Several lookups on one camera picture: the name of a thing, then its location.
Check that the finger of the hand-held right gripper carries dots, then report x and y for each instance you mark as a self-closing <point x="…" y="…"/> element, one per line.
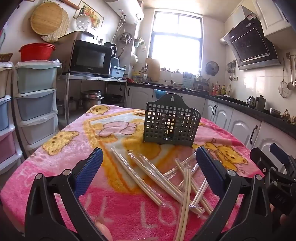
<point x="277" y="150"/>
<point x="260" y="157"/>

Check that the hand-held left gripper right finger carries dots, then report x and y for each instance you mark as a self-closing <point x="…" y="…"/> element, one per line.
<point x="209" y="166"/>

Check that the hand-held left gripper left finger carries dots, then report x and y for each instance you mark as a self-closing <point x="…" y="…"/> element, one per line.
<point x="90" y="166"/>

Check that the group of chopsticks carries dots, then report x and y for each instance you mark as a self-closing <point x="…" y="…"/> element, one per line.
<point x="138" y="178"/>

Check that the dark green perforated utensil holder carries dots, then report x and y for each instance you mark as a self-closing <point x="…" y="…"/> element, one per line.
<point x="171" y="125"/>

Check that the hanging utensils near hood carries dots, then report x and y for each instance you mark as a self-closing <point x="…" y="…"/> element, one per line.
<point x="231" y="68"/>

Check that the person's left hand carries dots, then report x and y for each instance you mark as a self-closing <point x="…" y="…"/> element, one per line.
<point x="103" y="229"/>

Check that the black kitchen countertop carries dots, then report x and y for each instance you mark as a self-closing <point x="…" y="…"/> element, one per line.
<point x="275" y="120"/>

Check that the pile of garlic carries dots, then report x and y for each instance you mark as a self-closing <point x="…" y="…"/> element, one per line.
<point x="289" y="116"/>

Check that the white lower kitchen cabinets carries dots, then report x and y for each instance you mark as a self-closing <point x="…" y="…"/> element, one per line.
<point x="240" y="126"/>

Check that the steel bowl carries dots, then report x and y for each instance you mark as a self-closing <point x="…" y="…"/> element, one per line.
<point x="275" y="112"/>

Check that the steel jug with lid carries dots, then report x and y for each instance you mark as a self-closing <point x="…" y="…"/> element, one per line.
<point x="260" y="103"/>

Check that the steel kettle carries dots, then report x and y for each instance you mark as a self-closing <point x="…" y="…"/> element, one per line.
<point x="251" y="101"/>

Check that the pink printed bear blanket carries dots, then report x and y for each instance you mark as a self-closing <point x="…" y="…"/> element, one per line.
<point x="120" y="215"/>

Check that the hanging mesh strainer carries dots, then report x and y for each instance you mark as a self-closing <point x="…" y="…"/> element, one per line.
<point x="284" y="87"/>

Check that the small steel pot with lid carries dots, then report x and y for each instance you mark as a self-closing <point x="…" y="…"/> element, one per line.
<point x="72" y="103"/>

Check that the hanging steel ladle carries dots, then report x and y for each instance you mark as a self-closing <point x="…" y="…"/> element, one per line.
<point x="291" y="84"/>

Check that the stacked stainless steel pots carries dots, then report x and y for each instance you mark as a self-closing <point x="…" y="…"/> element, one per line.
<point x="91" y="98"/>

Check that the black wok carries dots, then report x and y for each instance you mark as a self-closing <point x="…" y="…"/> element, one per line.
<point x="113" y="98"/>

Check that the group of condiment bottles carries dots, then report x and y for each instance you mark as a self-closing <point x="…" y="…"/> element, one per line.
<point x="217" y="89"/>

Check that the black dish rack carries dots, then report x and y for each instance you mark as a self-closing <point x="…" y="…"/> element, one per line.
<point x="201" y="84"/>

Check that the mint plastic drawer tower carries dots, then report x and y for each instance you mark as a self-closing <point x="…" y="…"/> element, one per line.
<point x="37" y="102"/>

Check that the mint knife block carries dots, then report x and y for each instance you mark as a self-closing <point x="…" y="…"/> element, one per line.
<point x="187" y="83"/>

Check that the stainless steel shelf rack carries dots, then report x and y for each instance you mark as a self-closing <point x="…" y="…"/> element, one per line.
<point x="92" y="79"/>

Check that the blue hanging bin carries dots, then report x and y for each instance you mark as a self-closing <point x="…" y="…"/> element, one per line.
<point x="160" y="93"/>

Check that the pastel plastic drawer tower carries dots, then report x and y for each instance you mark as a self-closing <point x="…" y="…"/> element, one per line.
<point x="4" y="120"/>

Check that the blue-grey plastic dish box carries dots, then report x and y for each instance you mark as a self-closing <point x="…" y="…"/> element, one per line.
<point x="116" y="71"/>

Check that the black microwave oven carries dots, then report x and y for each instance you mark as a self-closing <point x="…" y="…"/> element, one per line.
<point x="90" y="58"/>

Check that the black range hood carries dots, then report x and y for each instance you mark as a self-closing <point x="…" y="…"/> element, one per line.
<point x="252" y="44"/>

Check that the beige cutting board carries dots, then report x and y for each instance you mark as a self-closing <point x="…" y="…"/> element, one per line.
<point x="152" y="69"/>

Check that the white round hanging holder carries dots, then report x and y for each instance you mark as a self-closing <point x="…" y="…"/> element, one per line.
<point x="134" y="59"/>

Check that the black blender jug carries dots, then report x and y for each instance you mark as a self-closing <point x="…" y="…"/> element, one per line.
<point x="111" y="47"/>

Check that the red plastic basin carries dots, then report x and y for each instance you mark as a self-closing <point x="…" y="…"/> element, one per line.
<point x="37" y="52"/>

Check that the kitchen window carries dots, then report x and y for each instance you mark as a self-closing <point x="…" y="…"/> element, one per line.
<point x="177" y="39"/>

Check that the white upper cabinet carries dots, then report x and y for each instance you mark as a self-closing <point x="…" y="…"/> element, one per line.
<point x="275" y="16"/>

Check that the round striped bamboo mat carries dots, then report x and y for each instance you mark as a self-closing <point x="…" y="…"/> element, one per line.
<point x="61" y="32"/>

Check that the wicker basket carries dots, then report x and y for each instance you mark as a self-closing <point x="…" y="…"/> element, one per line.
<point x="5" y="57"/>

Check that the white plastic dome cover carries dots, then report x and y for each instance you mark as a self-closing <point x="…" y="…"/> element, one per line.
<point x="83" y="22"/>

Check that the round bamboo board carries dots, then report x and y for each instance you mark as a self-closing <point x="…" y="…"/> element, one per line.
<point x="47" y="18"/>

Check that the white water heater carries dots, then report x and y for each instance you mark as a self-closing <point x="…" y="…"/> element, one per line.
<point x="124" y="10"/>

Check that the wooden rolling pin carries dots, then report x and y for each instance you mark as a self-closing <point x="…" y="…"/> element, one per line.
<point x="70" y="4"/>

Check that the round grey wall fan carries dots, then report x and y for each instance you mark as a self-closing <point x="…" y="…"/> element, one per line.
<point x="212" y="68"/>

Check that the wall-mounted utensil cup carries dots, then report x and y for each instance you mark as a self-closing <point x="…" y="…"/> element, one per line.
<point x="138" y="42"/>

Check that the fruit wall picture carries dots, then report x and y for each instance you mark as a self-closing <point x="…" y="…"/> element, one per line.
<point x="93" y="10"/>

